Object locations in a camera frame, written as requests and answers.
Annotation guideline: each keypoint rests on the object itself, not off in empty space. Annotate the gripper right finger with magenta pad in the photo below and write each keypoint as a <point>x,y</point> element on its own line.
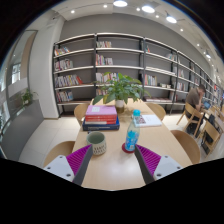
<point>153,166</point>

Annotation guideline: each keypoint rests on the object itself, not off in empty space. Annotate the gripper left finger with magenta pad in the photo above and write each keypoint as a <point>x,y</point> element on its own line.
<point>72,167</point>

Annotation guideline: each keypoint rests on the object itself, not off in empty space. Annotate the clear bottle with blue cap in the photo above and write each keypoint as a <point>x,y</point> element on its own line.
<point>133,132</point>

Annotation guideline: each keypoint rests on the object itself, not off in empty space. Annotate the wooden chair near left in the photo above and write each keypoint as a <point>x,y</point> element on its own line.
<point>64,148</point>

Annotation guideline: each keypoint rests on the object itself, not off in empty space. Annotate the dark red round coaster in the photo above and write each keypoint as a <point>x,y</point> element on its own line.
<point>125,150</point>

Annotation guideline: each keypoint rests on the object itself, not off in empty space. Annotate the green ceramic mug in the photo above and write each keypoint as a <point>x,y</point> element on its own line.
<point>98,142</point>

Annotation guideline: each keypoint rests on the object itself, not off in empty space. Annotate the wooden chair near right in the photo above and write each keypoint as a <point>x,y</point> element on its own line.
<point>189,145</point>

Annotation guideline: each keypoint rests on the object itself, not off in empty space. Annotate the white open magazine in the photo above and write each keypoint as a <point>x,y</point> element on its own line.
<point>147,120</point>

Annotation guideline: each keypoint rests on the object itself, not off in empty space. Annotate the dark blue thick book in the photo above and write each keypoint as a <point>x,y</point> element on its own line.
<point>100,127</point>

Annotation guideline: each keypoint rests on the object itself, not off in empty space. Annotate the pink and red book stack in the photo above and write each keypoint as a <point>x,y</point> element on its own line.
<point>100,114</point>

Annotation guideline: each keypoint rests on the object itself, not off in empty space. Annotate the wooden chair far right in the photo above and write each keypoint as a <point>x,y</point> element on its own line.
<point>157,110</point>

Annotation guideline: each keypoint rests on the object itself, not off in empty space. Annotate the wooden chair far left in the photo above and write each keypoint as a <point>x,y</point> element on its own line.
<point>80,111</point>

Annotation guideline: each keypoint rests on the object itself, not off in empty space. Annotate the wooden slatted chair foreground right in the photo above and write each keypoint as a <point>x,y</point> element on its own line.
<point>210,136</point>

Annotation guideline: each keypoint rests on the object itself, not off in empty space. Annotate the wooden chair under man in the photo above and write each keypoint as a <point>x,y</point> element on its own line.
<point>193,116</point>

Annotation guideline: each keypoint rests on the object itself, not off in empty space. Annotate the black backpack on chair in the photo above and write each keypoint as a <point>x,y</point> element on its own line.
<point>211,120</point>

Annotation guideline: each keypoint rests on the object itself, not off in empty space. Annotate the seated man in brown shirt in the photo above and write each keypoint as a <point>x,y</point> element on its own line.
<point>195,95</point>

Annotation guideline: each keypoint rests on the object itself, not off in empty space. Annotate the laptop on far table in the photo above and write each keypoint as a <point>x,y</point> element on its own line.
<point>206,105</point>

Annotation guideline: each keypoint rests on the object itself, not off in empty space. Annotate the green potted plant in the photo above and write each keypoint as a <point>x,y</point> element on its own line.
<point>119,89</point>

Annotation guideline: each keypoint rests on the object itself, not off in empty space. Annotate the small plant on ledge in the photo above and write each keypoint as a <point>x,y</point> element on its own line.
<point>27,97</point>

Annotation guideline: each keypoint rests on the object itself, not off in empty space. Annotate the grey wall bookshelf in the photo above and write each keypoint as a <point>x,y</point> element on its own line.
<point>82,64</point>

